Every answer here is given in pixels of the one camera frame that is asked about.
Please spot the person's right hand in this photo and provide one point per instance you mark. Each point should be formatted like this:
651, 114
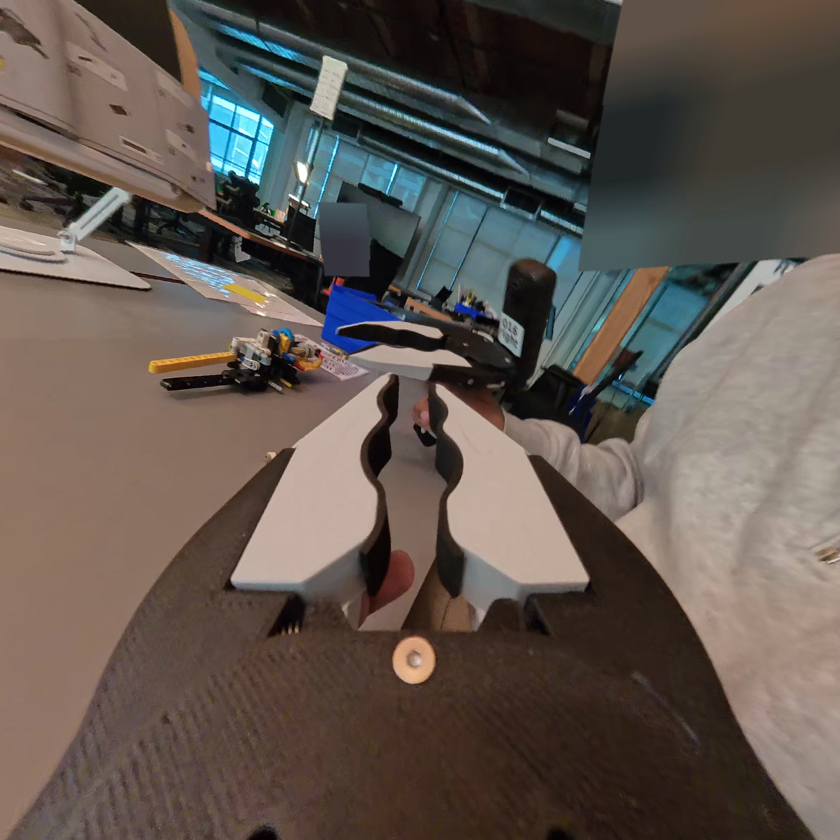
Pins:
484, 405

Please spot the blue plastic storage bin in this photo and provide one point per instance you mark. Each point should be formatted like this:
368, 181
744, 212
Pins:
351, 308

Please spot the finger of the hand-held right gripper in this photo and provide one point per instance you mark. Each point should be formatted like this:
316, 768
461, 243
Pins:
407, 336
407, 362

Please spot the white instruction sheet yellow patch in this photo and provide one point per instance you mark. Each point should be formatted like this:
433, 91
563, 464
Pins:
197, 272

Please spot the zebra striped sticker sheet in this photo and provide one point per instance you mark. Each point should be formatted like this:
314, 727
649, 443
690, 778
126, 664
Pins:
341, 367

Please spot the partly built lego model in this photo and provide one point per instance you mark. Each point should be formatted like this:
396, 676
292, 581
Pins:
256, 364

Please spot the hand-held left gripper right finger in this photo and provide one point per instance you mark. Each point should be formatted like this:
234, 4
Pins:
518, 525

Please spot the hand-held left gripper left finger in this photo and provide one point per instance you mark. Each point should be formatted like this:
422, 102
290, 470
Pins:
315, 518

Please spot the wooden frame beam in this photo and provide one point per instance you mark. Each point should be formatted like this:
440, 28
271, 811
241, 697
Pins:
617, 328

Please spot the person's grey sweatshirt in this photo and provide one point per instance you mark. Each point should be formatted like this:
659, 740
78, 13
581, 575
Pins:
735, 492

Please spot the person's right forearm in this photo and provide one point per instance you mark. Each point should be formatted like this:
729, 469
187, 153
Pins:
571, 459

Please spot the open instruction booklet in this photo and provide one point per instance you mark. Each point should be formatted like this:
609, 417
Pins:
98, 98

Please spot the person's left hand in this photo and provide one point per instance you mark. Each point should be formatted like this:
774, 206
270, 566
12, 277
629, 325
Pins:
394, 577

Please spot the black monitor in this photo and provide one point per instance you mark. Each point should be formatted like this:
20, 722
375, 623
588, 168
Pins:
394, 229

